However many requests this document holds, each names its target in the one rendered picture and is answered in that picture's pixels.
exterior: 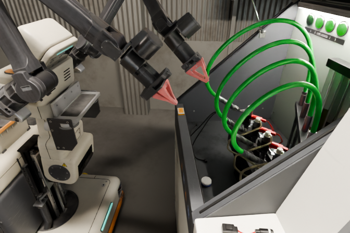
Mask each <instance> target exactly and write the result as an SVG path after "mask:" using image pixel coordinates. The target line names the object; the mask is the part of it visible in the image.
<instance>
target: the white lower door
mask: <svg viewBox="0 0 350 233"><path fill-rule="evenodd" d="M174 147H175V149H176V152H175V194H174V199H175V207H176V219H177V232H178V233H189V231H188V223H187V217H186V209H185V201H184V193H183V185H182V177H181V169H180V160H179V152H178V144H177V136H176V139H175V140H174Z"/></svg>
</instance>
